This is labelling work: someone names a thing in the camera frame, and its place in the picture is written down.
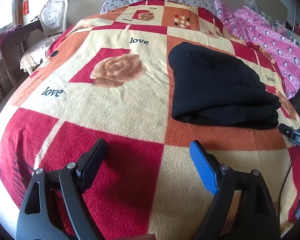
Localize black pants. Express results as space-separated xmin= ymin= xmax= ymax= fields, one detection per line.
xmin=168 ymin=42 xmax=282 ymax=131

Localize dark red cloth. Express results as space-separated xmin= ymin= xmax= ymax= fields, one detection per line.
xmin=0 ymin=24 xmax=24 ymax=48

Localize pink penguin quilt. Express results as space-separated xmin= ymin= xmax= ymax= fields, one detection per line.
xmin=211 ymin=0 xmax=300 ymax=100

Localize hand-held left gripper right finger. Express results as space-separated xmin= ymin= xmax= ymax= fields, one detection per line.
xmin=189 ymin=140 xmax=282 ymax=240

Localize printed checkered blanket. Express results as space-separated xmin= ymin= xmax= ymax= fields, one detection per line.
xmin=0 ymin=0 xmax=300 ymax=240

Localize white plastic bag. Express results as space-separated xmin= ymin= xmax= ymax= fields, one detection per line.
xmin=243 ymin=0 xmax=257 ymax=13

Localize white ornate chair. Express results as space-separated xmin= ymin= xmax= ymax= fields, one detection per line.
xmin=20 ymin=0 xmax=68 ymax=75

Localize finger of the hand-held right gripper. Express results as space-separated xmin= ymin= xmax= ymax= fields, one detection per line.
xmin=278 ymin=123 xmax=294 ymax=138

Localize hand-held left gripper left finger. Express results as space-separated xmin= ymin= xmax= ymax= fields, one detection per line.
xmin=16 ymin=138 xmax=108 ymax=240

